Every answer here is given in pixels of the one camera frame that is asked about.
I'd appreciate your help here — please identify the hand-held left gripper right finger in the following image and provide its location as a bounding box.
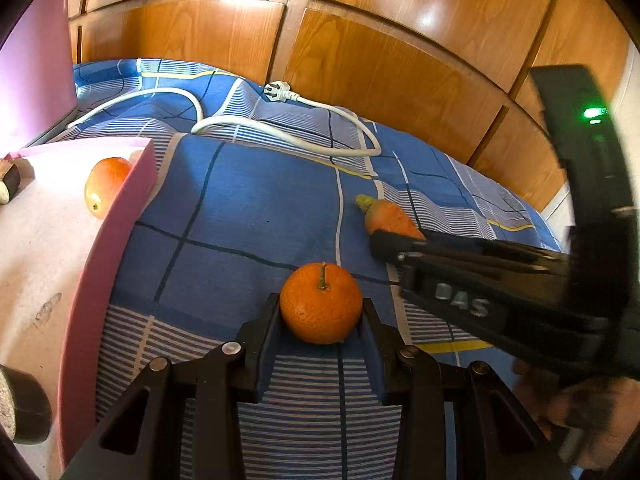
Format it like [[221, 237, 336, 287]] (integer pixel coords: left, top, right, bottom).
[[359, 298, 573, 480]]

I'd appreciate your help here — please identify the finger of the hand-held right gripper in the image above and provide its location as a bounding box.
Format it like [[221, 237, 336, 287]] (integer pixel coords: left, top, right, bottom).
[[369, 229, 567, 274]]

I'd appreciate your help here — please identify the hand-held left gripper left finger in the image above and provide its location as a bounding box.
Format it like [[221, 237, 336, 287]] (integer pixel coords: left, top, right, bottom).
[[62, 292, 286, 480]]

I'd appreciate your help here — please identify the orange carrot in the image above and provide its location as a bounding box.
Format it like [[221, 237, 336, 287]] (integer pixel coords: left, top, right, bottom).
[[355, 194, 426, 241]]

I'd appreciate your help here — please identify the large orange mandarin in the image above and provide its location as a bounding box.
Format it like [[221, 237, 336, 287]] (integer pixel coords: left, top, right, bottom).
[[279, 261, 364, 346]]

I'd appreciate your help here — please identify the red orange tomato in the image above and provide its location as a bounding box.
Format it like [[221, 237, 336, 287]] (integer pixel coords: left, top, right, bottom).
[[84, 156, 133, 220]]

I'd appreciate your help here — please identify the pink cardboard box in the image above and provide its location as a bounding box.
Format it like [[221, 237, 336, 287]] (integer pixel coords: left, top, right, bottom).
[[0, 137, 168, 480]]

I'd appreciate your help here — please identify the person's right hand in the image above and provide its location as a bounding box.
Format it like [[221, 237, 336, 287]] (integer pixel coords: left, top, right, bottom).
[[514, 359, 640, 471]]

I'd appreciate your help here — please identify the blue plaid bedsheet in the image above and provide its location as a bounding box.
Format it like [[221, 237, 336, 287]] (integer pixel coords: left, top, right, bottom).
[[60, 57, 563, 480]]

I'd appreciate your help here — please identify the wooden wardrobe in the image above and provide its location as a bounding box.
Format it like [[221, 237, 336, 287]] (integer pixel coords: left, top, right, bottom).
[[67, 0, 631, 211]]

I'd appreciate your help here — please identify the pink electric kettle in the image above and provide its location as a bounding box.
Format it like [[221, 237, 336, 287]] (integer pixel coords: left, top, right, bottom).
[[0, 0, 78, 147]]

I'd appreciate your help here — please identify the white power cord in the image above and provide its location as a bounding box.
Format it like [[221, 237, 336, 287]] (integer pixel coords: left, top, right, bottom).
[[67, 81, 382, 157]]

